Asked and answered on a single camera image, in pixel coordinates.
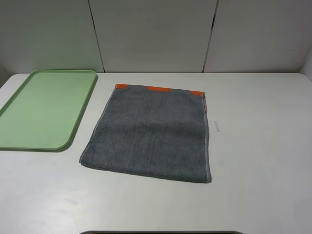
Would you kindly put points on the light green plastic tray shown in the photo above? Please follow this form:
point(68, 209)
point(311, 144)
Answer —
point(44, 112)

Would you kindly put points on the grey towel with orange patches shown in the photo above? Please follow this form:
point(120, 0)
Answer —
point(152, 131)

